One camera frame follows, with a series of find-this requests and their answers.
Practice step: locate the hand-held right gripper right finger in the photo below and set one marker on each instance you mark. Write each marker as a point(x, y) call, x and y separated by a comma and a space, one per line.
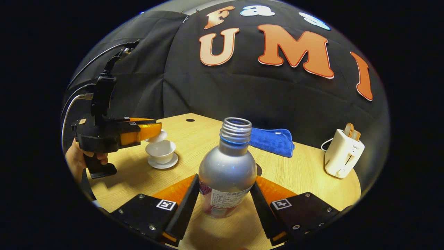
point(263, 215)

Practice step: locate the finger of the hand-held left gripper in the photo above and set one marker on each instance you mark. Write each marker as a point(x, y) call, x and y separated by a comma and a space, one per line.
point(138, 133)
point(135, 120)

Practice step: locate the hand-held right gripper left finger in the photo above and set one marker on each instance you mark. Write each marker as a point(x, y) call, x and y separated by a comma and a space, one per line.
point(185, 215)

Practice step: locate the white teacup lid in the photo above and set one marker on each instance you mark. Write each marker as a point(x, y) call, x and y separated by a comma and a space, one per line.
point(158, 137)

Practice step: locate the white teacup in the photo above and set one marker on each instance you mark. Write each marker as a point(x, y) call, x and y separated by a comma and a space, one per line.
point(160, 151)

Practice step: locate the dark round coaster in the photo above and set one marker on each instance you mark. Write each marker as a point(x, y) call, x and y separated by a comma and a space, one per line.
point(259, 170)

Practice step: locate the silver water bottle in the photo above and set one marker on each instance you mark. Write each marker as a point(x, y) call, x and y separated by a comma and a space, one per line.
point(227, 170)

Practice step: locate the white saucer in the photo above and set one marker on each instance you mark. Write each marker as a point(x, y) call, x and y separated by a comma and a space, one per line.
point(166, 165)

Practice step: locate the blue towel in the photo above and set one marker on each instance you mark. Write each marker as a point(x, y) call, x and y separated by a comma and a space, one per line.
point(270, 140)

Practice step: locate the white toaster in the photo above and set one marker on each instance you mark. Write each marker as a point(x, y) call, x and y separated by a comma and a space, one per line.
point(341, 156)

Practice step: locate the toast slice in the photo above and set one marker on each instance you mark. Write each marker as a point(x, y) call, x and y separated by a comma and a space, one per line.
point(357, 135)
point(348, 130)

